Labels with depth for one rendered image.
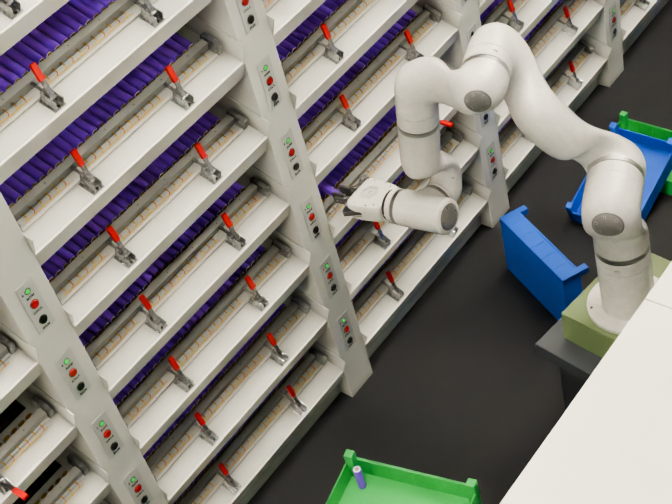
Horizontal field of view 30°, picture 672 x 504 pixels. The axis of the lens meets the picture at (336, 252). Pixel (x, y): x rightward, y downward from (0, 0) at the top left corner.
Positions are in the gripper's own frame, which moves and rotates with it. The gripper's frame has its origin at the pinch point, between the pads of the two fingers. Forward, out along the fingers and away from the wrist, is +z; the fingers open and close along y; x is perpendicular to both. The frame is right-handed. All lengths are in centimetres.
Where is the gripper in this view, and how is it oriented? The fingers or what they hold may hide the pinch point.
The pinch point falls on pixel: (343, 194)
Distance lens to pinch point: 298.8
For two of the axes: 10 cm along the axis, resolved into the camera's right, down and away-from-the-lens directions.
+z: -7.4, -1.8, 6.5
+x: 3.3, 7.4, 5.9
